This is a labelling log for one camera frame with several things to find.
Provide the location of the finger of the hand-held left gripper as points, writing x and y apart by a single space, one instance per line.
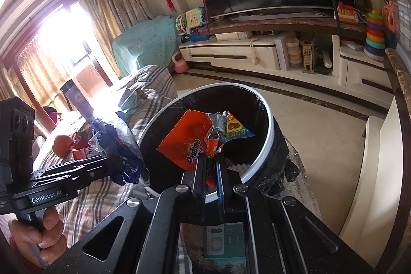
80 166
93 180

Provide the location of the white rimmed trash bin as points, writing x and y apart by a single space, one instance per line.
271 139

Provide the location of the purple water bottle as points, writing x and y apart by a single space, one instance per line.
75 97

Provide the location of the orange red foil wrapper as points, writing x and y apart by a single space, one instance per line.
183 139

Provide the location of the orange toy basket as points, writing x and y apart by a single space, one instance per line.
390 17

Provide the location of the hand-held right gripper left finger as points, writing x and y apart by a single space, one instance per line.
200 171

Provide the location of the sheer orange curtain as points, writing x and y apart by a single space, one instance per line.
41 75

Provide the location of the white TV cabinet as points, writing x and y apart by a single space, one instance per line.
224 55

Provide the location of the person's left hand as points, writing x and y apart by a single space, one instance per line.
54 229

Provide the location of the white flat box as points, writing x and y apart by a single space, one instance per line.
234 35

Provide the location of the marble top white side cabinet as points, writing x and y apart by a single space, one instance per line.
375 181

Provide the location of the silver yellow printed wrapper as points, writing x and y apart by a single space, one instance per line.
236 128

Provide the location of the green picture book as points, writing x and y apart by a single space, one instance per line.
130 99

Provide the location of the white remote control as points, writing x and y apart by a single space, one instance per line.
326 59

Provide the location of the wooden balcony door frame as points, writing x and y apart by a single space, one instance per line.
19 78

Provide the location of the ferris wheel toy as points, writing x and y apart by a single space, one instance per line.
181 24

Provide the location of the red box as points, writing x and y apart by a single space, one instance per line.
80 153

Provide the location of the apple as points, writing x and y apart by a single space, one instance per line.
61 145

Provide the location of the pink kettlebell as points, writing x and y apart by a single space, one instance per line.
180 63

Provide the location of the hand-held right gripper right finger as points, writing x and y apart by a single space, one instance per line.
221 184

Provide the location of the white foam net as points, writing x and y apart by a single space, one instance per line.
239 168

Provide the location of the wooden tower toy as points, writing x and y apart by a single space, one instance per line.
307 55

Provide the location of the black set-top box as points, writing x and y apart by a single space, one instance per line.
267 33

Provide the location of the blue toy cash register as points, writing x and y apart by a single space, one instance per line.
197 35

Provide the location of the pink hanging pendant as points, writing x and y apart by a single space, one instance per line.
255 60

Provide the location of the beige patterned curtain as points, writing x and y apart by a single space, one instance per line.
109 4

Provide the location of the red toy phone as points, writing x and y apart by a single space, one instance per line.
346 14

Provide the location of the blue plastic bag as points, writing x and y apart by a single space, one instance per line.
128 161

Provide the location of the teal cloth cover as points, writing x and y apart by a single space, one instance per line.
144 39

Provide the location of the stacked yellow cups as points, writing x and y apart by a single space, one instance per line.
292 52

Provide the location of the clear plastic drawer organizer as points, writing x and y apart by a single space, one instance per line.
404 20

